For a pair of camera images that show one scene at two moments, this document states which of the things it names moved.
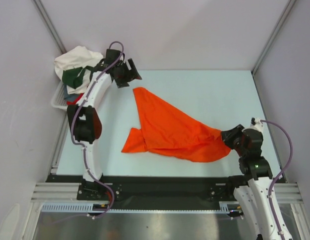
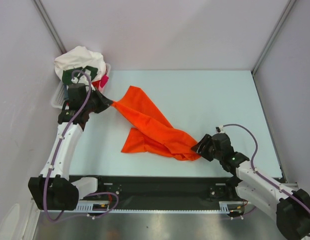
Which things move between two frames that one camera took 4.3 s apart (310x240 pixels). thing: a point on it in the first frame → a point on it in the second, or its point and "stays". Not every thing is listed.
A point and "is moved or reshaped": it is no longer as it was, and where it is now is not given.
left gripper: x=132 y=74 → x=104 y=101
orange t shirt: x=165 y=132 is moved or reshaped
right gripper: x=235 y=136 → x=210 y=147
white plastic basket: x=58 y=99 stays
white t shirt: x=80 y=56 stays
